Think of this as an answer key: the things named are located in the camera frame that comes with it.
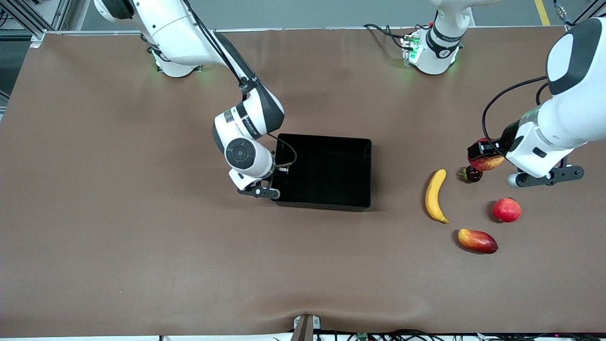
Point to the aluminium frame post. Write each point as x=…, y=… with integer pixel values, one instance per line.
x=594, y=7
x=23, y=14

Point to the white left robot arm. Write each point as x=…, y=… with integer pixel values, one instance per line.
x=577, y=118

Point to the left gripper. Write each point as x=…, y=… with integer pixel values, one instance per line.
x=507, y=133

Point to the dark purple mangosteen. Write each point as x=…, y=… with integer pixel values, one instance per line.
x=473, y=174

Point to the brown table mat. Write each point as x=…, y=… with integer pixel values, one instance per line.
x=142, y=237

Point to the small green circuit board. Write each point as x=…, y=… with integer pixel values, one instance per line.
x=362, y=336

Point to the black rectangular plastic box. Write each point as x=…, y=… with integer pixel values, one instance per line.
x=331, y=180

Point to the red yellow mango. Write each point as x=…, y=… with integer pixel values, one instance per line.
x=477, y=241

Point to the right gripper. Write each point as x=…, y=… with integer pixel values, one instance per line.
x=277, y=173

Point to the yellow banana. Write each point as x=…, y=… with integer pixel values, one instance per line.
x=433, y=199

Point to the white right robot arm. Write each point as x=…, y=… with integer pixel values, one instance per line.
x=175, y=28

